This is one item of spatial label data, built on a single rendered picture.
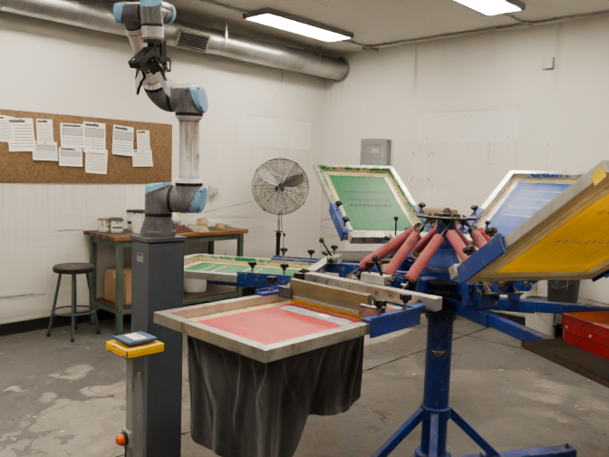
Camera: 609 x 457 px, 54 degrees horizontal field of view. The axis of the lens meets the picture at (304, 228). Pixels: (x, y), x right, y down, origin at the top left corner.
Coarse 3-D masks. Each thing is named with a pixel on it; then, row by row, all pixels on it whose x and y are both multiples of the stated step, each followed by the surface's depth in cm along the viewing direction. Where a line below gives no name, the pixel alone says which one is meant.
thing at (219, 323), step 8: (288, 304) 245; (296, 304) 245; (248, 312) 228; (256, 312) 229; (264, 312) 229; (272, 312) 230; (280, 312) 230; (288, 312) 231; (320, 312) 233; (328, 312) 233; (200, 320) 214; (208, 320) 214; (216, 320) 214; (224, 320) 215; (224, 328) 204; (232, 328) 204; (240, 328) 205; (248, 328) 205
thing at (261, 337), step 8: (304, 320) 219; (312, 320) 219; (320, 320) 220; (352, 320) 222; (360, 320) 222; (328, 328) 209; (248, 336) 195; (256, 336) 195; (264, 336) 196; (272, 336) 196; (296, 336) 197; (264, 344) 188
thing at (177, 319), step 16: (208, 304) 224; (224, 304) 227; (240, 304) 233; (256, 304) 240; (160, 320) 206; (176, 320) 200; (208, 336) 188; (224, 336) 182; (240, 336) 182; (304, 336) 185; (320, 336) 186; (336, 336) 192; (352, 336) 198; (240, 352) 177; (256, 352) 172; (272, 352) 171; (288, 352) 176
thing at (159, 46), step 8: (144, 40) 210; (152, 40) 210; (160, 40) 211; (160, 48) 215; (152, 56) 211; (160, 56) 216; (144, 64) 213; (152, 64) 212; (152, 72) 213; (168, 72) 217
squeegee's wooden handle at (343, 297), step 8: (296, 280) 242; (304, 280) 241; (296, 288) 242; (304, 288) 239; (312, 288) 236; (320, 288) 233; (328, 288) 230; (336, 288) 228; (344, 288) 227; (296, 296) 242; (304, 296) 239; (312, 296) 236; (320, 296) 233; (328, 296) 230; (336, 296) 227; (344, 296) 224; (352, 296) 222; (360, 296) 219; (368, 296) 217; (336, 304) 228; (344, 304) 225; (352, 304) 222; (360, 304) 219; (368, 304) 217
